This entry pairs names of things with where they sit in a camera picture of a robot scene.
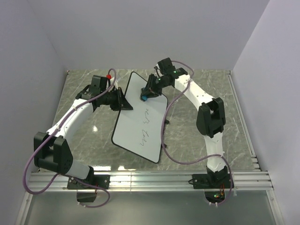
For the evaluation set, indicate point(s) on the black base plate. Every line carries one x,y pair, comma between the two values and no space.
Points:
201,181
102,181

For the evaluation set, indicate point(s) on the white whiteboard black frame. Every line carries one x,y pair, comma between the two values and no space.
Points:
139,130

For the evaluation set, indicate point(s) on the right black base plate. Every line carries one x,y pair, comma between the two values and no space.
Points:
201,181

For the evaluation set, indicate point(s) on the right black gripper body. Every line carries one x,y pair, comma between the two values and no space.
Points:
155,84

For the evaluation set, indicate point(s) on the aluminium mounting rail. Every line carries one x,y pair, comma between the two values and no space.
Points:
154,181

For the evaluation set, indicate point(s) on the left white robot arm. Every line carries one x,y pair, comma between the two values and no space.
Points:
52,150

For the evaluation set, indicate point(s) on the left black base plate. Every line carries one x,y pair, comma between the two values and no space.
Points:
102,181

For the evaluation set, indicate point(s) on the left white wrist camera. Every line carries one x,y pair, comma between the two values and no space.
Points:
117,79

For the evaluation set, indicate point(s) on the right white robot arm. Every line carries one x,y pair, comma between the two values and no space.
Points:
210,119

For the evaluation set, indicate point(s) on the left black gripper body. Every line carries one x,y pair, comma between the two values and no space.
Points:
114,101

